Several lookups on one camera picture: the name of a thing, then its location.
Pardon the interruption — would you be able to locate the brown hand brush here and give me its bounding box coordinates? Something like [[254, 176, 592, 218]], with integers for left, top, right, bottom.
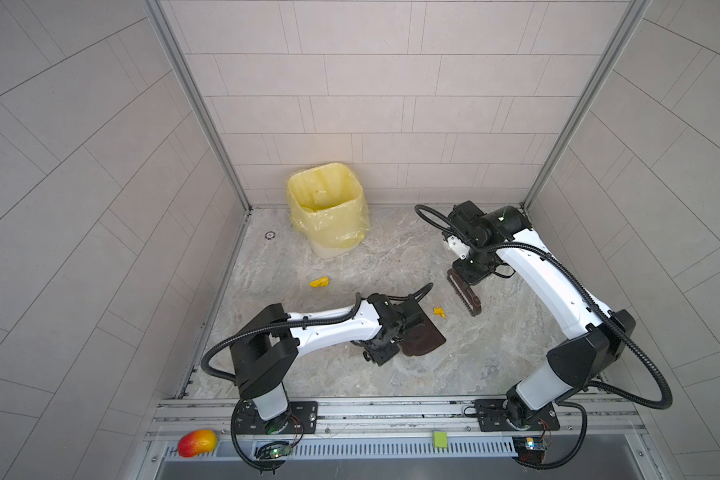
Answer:
[[447, 268, 482, 317]]

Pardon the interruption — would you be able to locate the brown dustpan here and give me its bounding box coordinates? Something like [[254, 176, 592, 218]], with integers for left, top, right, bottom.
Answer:
[[398, 298, 446, 357]]

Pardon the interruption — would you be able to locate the yellow-lined trash bin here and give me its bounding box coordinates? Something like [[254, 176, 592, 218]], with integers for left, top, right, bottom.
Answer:
[[286, 163, 371, 259]]

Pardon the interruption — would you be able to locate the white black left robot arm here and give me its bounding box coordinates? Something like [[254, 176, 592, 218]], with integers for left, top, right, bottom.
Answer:
[[200, 283, 446, 473]]

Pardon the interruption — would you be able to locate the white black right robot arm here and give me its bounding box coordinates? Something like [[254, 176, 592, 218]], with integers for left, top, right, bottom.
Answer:
[[414, 201, 673, 430]]

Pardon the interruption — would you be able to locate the yellow paper scrap left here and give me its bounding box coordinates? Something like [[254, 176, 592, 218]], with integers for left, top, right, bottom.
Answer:
[[309, 276, 330, 288]]

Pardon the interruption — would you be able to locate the left circuit board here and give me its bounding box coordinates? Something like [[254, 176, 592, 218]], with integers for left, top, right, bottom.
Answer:
[[255, 441, 293, 461]]

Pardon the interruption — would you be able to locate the circuit board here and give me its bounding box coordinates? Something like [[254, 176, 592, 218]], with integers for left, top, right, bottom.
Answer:
[[512, 437, 549, 465], [255, 441, 293, 461]]

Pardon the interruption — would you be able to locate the right circuit board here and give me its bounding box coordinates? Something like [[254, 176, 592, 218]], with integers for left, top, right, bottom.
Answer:
[[512, 437, 549, 465]]

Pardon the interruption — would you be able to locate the red yellow mango toy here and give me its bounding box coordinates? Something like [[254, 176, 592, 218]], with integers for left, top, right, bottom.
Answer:
[[177, 429, 218, 458]]

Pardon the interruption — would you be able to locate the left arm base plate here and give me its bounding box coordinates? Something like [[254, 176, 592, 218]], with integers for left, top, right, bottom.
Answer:
[[230, 400, 318, 435]]

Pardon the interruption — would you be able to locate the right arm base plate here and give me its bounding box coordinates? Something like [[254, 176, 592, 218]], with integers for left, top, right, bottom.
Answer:
[[462, 398, 560, 432]]

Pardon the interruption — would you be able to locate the aluminium front rail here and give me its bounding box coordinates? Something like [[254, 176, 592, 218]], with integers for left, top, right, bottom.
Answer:
[[147, 393, 650, 460]]

